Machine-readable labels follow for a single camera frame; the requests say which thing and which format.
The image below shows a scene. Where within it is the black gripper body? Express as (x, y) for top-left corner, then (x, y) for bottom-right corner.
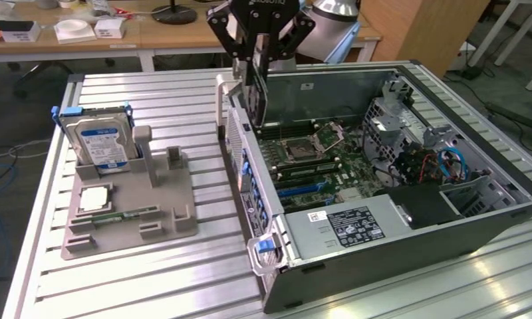
(229, 0), (300, 21)

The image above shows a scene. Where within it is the black lamp base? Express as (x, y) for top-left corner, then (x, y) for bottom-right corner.
(152, 0), (199, 26)

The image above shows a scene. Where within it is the small white box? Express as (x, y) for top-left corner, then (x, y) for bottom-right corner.
(92, 17), (128, 40)

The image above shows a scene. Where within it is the wooden cabinet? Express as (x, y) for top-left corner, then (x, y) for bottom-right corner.
(359, 0), (491, 79)

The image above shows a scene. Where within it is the black RAM slot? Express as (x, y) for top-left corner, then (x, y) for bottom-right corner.
(277, 174), (328, 189)
(257, 128), (316, 140)
(265, 120), (316, 132)

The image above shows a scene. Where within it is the white round holder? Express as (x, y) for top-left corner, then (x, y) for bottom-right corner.
(53, 19), (97, 45)

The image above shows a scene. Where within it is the metal socket cover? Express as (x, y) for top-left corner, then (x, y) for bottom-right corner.
(312, 120), (343, 149)

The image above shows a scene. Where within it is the tall metal disk bay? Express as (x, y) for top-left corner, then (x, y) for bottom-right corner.
(361, 78), (432, 167)

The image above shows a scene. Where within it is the CPU socket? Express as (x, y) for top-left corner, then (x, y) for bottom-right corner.
(284, 137), (323, 162)

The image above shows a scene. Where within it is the small black floor device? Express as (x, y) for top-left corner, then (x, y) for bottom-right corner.
(459, 64), (487, 81)

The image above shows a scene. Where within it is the black RAM stick white label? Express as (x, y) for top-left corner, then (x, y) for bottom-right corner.
(275, 159), (340, 178)

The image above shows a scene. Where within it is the green motherboard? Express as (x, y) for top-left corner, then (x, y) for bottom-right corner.
(252, 112), (400, 213)

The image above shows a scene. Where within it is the hard disk blue carrier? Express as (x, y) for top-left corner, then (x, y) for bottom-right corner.
(50, 102), (137, 175)

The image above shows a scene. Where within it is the white box black top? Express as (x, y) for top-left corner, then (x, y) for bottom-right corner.
(0, 19), (41, 43)

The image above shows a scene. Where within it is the black chair base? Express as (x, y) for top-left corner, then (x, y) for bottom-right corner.
(8, 59), (116, 99)

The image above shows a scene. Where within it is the blue expansion slot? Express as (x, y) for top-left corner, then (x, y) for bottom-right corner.
(277, 184), (328, 197)

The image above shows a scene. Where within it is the black floor stand base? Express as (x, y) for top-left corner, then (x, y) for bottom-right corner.
(485, 98), (532, 134)

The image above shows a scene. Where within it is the grey parts rack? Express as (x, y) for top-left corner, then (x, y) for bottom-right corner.
(60, 124), (200, 262)

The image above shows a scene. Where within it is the silver CPU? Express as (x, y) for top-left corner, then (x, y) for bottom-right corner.
(78, 187), (112, 211)

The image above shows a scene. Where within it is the black fan shroud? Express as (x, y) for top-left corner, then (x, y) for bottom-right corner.
(388, 184), (465, 230)

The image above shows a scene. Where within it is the green RAM stick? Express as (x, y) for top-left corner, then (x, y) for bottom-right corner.
(88, 208), (158, 224)

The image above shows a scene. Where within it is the grey power supply unit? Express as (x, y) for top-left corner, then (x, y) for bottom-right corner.
(283, 194), (416, 260)

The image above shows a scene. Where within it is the low metal disk bay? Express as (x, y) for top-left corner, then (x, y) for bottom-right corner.
(439, 174), (517, 219)

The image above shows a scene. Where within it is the open black PC case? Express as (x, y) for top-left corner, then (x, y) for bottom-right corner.
(215, 59), (532, 315)

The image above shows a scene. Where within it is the wooden desk white frame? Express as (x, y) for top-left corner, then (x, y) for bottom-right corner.
(0, 0), (383, 72)

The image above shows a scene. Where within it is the white table frame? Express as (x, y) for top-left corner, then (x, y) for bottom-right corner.
(467, 0), (532, 91)

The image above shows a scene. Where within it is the black wire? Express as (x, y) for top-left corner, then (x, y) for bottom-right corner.
(371, 154), (404, 187)

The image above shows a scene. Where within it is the red wire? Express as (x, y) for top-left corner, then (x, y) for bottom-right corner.
(417, 151), (433, 183)

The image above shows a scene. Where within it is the blue wire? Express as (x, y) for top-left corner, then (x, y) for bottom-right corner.
(437, 147), (471, 183)

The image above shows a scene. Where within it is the white floor cable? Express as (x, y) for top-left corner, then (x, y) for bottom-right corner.
(0, 138), (52, 161)

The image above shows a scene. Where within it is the grey case latch handle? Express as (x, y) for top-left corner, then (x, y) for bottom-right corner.
(247, 231), (288, 277)

